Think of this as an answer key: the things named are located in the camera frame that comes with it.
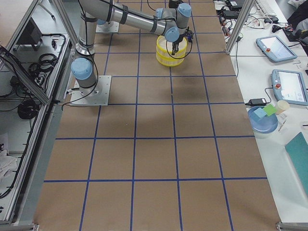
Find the crumpled white cloth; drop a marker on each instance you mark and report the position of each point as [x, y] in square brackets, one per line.
[8, 164]

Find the black power adapter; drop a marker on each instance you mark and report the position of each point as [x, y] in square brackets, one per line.
[257, 102]

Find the blue teach pendant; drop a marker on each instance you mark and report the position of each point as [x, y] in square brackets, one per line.
[289, 86]
[275, 49]

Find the blue plate with blocks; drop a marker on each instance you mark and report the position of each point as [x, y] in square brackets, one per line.
[260, 121]

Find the cream plastic cup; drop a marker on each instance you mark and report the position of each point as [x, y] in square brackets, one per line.
[281, 106]

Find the upper blue teach pendant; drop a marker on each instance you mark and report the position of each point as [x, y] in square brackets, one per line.
[275, 49]

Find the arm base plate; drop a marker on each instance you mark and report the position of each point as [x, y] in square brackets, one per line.
[92, 97]
[108, 30]

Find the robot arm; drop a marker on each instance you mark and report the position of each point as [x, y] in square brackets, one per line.
[171, 22]
[102, 23]

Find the aluminium frame post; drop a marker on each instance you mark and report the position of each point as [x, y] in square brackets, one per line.
[239, 25]

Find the lower blue teach pendant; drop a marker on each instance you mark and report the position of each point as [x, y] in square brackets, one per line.
[289, 86]

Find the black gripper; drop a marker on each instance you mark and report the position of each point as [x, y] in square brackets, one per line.
[176, 44]

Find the yellow steamer layer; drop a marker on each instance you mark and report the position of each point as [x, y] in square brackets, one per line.
[165, 48]
[168, 61]

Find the teal notebook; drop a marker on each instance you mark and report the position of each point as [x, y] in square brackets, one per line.
[297, 148]

